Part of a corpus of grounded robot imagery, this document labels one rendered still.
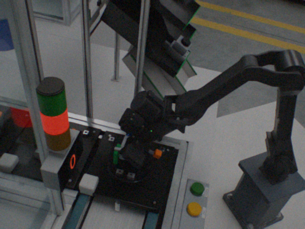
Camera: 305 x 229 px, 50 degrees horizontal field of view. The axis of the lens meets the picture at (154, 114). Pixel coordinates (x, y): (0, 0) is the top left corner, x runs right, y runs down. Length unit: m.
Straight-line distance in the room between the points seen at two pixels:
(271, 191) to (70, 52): 1.12
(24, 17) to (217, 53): 2.95
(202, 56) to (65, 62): 1.94
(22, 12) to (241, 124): 1.06
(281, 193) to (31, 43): 0.74
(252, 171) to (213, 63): 2.32
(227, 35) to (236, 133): 2.47
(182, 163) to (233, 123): 0.40
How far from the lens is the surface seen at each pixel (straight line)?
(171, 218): 0.97
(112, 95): 1.41
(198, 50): 3.37
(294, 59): 0.73
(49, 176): 0.71
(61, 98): 0.60
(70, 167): 0.75
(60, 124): 0.64
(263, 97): 3.02
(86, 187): 0.96
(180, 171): 1.05
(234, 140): 1.33
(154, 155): 0.94
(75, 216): 0.97
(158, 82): 1.14
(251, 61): 0.72
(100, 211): 1.01
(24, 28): 0.53
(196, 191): 1.00
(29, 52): 0.56
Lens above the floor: 1.80
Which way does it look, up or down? 45 degrees down
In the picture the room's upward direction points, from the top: 9 degrees clockwise
